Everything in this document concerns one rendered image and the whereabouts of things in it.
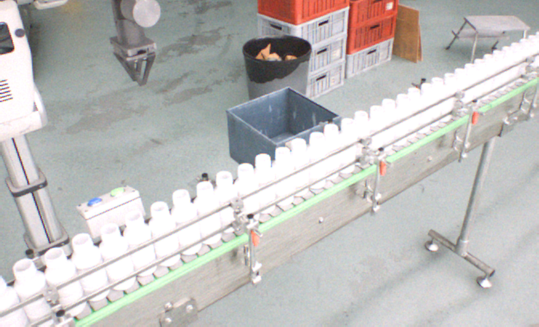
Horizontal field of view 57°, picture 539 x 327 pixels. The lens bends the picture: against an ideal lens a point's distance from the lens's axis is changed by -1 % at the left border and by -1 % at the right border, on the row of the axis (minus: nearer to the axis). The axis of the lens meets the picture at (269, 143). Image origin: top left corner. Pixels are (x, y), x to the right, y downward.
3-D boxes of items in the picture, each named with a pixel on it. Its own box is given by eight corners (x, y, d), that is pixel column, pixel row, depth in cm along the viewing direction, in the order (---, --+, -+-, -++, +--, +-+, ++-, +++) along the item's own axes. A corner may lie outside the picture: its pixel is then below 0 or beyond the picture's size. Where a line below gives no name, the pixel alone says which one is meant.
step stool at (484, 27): (493, 47, 480) (504, 5, 457) (520, 75, 429) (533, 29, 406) (445, 48, 480) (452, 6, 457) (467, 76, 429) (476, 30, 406)
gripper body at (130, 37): (137, 38, 113) (131, 6, 109) (157, 50, 106) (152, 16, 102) (110, 46, 110) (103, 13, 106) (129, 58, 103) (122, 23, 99)
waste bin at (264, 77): (271, 156, 333) (270, 67, 298) (233, 128, 363) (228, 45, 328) (322, 133, 356) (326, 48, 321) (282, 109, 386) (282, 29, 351)
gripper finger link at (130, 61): (147, 74, 116) (140, 35, 111) (161, 84, 111) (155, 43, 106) (119, 82, 112) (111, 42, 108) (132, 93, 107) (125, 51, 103)
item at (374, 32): (349, 55, 414) (350, 30, 402) (314, 42, 441) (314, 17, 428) (395, 37, 447) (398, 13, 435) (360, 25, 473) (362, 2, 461)
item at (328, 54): (294, 84, 372) (294, 56, 360) (257, 67, 397) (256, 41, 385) (346, 60, 407) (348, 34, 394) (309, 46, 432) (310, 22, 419)
